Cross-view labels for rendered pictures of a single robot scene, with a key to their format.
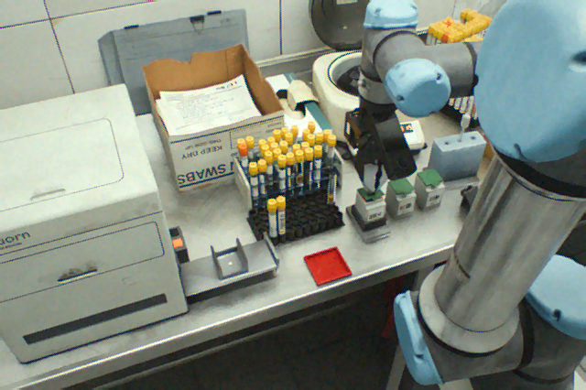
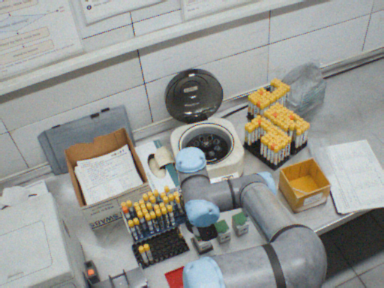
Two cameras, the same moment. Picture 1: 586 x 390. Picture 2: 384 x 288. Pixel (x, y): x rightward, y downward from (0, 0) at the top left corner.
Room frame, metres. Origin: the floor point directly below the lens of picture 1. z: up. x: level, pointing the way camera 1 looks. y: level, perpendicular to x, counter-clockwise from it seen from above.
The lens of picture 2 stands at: (0.05, -0.20, 2.12)
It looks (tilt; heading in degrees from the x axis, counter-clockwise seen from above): 48 degrees down; 4
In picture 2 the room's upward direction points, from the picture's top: 7 degrees counter-clockwise
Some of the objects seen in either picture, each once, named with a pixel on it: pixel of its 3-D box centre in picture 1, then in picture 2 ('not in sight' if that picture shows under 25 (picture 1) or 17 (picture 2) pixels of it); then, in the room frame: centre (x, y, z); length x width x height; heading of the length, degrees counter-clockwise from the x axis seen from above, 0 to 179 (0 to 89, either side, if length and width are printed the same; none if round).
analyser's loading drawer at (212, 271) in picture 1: (217, 265); (113, 286); (0.59, 0.13, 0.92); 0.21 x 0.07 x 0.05; 111
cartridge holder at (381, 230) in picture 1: (368, 217); (202, 245); (0.73, -0.15, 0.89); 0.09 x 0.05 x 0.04; 21
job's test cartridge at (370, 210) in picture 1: (369, 207); (202, 241); (0.73, -0.15, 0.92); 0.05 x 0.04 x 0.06; 21
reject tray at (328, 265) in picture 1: (327, 265); (178, 279); (0.62, -0.06, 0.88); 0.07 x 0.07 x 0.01; 21
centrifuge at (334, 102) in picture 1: (371, 99); (208, 157); (1.06, -0.18, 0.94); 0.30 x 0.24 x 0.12; 12
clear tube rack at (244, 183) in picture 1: (288, 172); (155, 216); (0.84, 0.01, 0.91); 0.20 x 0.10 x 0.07; 111
